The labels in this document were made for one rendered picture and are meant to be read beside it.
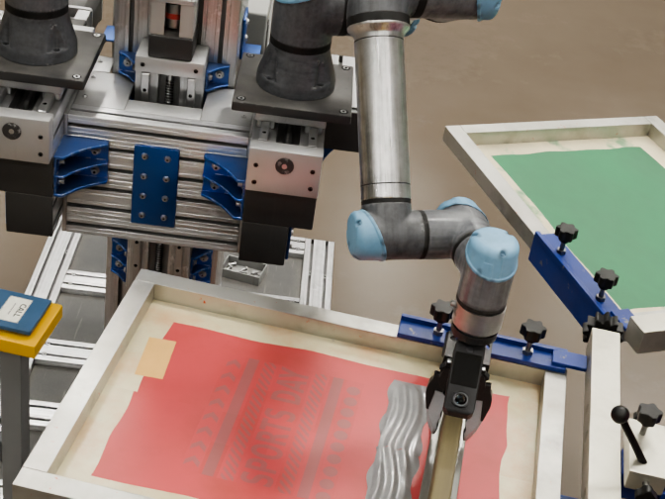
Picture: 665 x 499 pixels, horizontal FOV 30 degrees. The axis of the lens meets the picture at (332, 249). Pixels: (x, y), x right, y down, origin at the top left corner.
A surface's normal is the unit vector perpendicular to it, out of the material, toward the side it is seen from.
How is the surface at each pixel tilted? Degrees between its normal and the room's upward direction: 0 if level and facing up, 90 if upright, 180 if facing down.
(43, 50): 72
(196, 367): 0
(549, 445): 0
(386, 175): 53
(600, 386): 0
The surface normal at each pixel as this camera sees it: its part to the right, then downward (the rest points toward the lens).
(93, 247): 0.13, -0.83
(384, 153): 0.00, -0.07
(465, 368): 0.02, -0.46
